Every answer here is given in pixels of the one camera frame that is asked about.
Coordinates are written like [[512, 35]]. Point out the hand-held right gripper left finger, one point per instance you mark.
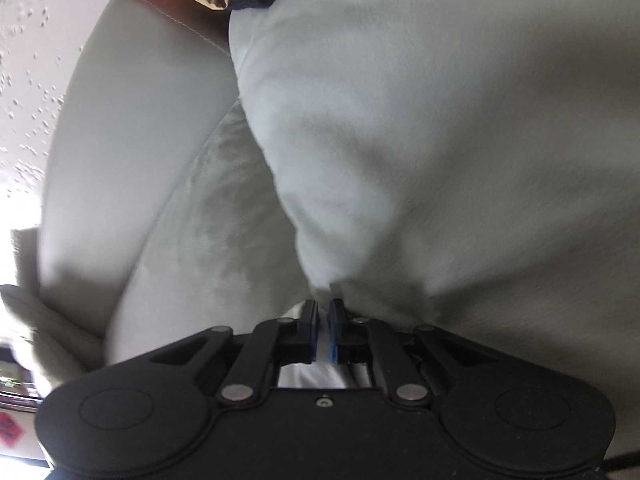
[[311, 332]]

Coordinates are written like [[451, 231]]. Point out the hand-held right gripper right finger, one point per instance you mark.
[[336, 332]]

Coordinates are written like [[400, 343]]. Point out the grey sofa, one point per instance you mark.
[[400, 160]]

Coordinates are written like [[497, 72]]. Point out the red patterned object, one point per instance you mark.
[[11, 432]]

